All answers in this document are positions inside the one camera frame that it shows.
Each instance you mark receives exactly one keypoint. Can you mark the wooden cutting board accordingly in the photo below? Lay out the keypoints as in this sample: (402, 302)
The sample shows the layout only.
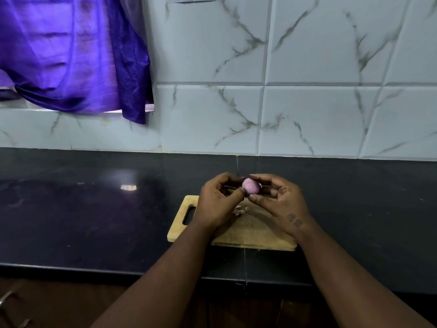
(252, 235)

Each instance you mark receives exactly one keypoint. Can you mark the purple satin curtain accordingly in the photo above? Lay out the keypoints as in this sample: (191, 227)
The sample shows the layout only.
(68, 51)

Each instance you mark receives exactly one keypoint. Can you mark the dark wooden cabinet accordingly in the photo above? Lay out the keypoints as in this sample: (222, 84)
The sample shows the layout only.
(61, 304)

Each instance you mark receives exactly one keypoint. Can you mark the onion peel scraps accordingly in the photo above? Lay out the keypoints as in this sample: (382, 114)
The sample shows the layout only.
(239, 211)

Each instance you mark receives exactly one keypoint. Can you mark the person's right forearm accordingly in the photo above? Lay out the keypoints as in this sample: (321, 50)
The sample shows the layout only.
(345, 283)

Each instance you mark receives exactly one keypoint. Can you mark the small pink onion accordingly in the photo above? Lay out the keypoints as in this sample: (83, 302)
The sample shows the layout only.
(251, 186)

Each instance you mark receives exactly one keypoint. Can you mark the person's left hand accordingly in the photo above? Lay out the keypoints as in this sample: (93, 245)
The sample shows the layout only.
(213, 208)

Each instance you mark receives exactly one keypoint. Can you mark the person's right hand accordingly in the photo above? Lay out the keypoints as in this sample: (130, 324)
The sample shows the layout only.
(286, 208)

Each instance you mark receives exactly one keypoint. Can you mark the person's left forearm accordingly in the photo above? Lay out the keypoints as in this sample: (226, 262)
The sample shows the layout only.
(170, 280)

